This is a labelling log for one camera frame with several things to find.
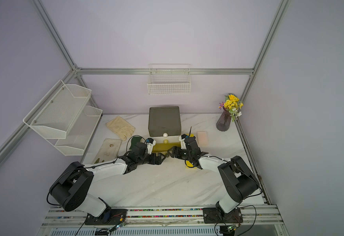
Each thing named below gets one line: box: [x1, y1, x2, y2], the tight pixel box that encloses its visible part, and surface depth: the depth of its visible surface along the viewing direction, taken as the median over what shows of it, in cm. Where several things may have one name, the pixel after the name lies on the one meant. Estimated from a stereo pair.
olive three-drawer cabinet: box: [148, 106, 182, 152], surface depth 90 cm
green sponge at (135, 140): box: [129, 136, 143, 150], surface depth 105 cm
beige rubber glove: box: [105, 116, 136, 141], surface depth 114 cm
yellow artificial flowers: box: [218, 92, 244, 122], surface depth 94 cm
